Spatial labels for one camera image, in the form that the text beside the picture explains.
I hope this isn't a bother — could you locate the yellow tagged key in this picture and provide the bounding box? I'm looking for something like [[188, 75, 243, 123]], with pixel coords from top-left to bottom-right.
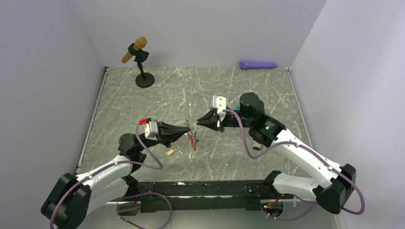
[[165, 146, 183, 157]]

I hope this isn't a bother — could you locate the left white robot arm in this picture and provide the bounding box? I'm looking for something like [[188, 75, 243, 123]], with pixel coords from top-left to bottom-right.
[[41, 118, 192, 229]]

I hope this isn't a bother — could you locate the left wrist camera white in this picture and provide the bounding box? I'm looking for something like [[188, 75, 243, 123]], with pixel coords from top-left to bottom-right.
[[139, 118, 159, 138]]

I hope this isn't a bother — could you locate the red handled metal keyring holder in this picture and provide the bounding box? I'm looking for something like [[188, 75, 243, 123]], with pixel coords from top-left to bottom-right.
[[185, 117, 197, 151]]

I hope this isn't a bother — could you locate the blue tagged key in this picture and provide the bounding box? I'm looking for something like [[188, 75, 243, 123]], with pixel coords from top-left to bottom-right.
[[193, 132, 199, 143]]

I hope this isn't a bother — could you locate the purple cylinder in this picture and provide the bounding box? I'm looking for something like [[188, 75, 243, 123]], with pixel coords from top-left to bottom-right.
[[239, 61, 277, 70]]

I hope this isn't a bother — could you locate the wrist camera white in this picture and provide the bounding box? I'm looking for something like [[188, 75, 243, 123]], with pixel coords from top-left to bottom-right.
[[210, 95, 227, 121], [139, 118, 159, 138]]

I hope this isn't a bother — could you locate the black microphone stand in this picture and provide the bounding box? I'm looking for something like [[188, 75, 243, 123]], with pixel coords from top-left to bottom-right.
[[136, 62, 155, 88]]

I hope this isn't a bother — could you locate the brown microphone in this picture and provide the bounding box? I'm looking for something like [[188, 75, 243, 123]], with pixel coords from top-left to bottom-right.
[[121, 37, 149, 63]]

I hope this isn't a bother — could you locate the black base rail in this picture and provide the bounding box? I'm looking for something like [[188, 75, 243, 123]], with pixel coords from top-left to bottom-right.
[[106, 179, 295, 213]]

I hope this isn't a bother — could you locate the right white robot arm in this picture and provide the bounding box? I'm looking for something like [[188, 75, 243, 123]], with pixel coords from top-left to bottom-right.
[[197, 92, 365, 215]]

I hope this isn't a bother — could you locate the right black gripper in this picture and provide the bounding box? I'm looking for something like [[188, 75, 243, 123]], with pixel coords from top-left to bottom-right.
[[197, 110, 254, 133]]

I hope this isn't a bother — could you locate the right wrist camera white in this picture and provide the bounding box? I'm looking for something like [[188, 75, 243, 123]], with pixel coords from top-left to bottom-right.
[[210, 95, 227, 121]]

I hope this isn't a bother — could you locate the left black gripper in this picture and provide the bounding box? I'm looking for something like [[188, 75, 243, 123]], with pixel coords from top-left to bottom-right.
[[138, 119, 191, 151]]

